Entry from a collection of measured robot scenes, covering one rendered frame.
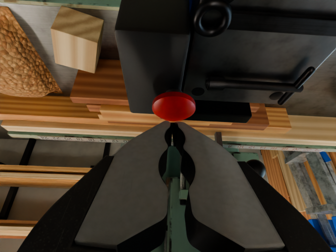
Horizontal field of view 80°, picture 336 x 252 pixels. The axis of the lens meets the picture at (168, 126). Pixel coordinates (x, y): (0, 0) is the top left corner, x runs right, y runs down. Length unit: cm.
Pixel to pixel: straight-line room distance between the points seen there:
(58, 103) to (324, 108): 44
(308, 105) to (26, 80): 43
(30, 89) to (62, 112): 6
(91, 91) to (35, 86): 10
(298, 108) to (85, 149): 270
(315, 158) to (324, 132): 67
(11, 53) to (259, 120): 33
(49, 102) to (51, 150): 271
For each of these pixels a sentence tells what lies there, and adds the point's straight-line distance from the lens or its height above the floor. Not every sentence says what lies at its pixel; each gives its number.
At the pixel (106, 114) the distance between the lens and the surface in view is 26.
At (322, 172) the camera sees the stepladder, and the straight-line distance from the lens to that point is 110.
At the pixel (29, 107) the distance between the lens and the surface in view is 39.
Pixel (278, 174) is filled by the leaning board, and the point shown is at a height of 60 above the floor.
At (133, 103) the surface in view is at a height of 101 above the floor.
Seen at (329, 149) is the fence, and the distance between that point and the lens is 46.
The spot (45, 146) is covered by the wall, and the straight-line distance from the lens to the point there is 315.
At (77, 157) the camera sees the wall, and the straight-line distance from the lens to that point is 290.
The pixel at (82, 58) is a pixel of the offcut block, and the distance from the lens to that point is 24.
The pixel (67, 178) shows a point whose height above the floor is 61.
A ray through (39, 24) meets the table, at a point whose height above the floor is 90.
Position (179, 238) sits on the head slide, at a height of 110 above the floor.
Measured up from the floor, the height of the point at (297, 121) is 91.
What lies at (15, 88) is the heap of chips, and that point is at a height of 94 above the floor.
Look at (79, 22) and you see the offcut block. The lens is 24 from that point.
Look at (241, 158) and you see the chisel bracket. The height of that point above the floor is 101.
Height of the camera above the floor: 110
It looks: 29 degrees down
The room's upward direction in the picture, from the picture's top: 178 degrees counter-clockwise
